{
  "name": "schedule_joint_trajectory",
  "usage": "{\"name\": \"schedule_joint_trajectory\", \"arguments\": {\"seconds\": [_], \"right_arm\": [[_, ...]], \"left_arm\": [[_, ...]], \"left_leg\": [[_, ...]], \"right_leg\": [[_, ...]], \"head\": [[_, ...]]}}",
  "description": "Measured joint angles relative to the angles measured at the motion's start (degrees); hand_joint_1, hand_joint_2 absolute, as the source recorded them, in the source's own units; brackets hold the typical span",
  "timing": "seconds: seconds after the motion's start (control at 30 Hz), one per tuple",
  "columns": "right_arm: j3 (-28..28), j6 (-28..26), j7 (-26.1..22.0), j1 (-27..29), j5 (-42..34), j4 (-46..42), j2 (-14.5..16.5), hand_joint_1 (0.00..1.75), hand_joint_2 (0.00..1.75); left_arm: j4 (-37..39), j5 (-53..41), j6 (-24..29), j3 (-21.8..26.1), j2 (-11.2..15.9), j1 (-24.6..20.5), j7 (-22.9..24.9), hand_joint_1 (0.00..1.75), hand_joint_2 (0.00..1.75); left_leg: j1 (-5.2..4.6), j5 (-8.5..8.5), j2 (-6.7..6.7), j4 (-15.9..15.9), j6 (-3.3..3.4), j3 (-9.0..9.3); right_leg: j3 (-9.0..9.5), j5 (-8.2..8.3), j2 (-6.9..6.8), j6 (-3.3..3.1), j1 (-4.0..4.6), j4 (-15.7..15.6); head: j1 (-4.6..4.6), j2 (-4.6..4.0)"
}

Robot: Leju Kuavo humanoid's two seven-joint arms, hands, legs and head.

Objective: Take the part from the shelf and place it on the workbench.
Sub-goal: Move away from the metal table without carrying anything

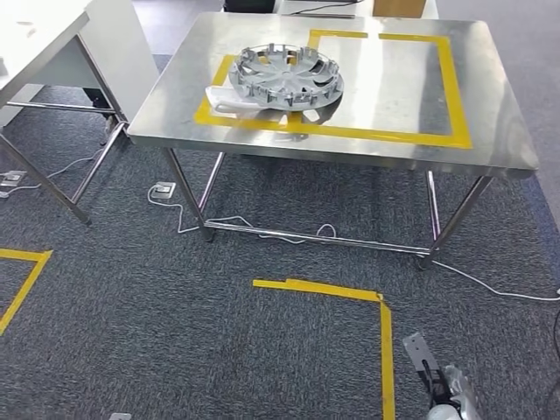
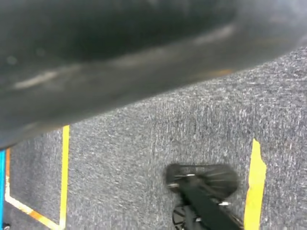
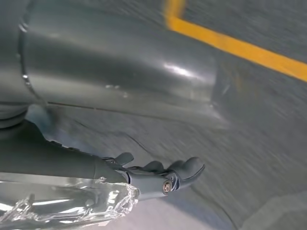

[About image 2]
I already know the black robot foot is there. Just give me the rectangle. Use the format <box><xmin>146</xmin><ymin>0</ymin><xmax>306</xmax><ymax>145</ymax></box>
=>
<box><xmin>165</xmin><ymin>163</ymin><xmax>244</xmax><ymax>230</ymax></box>

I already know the yellow floor tape strip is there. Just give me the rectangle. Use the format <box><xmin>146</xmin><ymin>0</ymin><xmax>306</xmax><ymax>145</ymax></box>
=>
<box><xmin>243</xmin><ymin>138</ymin><xmax>268</xmax><ymax>230</ymax></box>

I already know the yellow floor tape rectangle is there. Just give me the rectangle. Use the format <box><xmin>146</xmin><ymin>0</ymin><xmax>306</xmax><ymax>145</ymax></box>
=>
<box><xmin>4</xmin><ymin>125</ymin><xmax>70</xmax><ymax>230</ymax></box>

